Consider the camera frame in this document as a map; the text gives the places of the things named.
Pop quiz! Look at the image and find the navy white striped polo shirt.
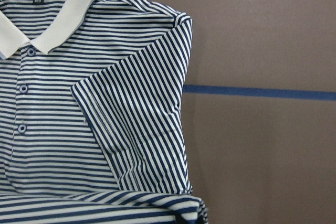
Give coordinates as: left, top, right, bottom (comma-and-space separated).
1, 0, 208, 223

